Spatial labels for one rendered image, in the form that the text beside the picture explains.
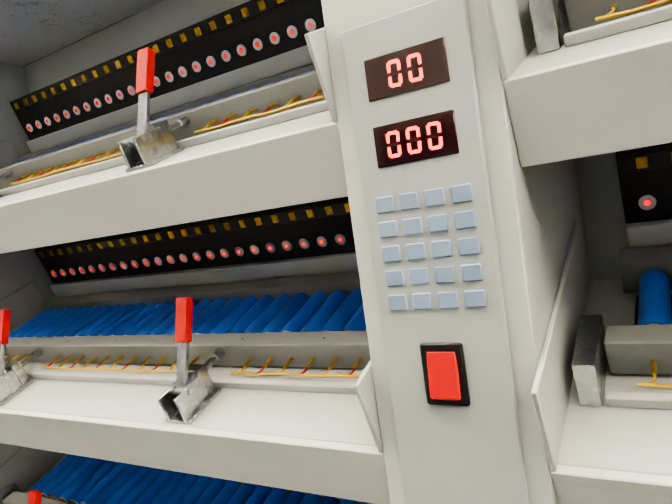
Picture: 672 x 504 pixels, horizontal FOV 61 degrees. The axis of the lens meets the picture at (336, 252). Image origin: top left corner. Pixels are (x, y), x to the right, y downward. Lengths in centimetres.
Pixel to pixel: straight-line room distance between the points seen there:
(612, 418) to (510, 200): 13
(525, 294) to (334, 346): 17
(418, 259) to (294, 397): 17
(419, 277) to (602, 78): 13
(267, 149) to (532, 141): 16
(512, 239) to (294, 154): 14
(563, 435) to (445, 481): 7
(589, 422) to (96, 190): 38
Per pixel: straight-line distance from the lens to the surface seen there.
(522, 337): 30
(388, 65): 32
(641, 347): 36
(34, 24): 80
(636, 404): 35
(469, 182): 30
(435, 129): 30
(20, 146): 91
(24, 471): 90
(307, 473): 41
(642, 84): 29
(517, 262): 30
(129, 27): 78
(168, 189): 43
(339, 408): 40
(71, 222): 53
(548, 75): 30
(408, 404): 33
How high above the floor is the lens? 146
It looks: 3 degrees down
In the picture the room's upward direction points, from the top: 8 degrees counter-clockwise
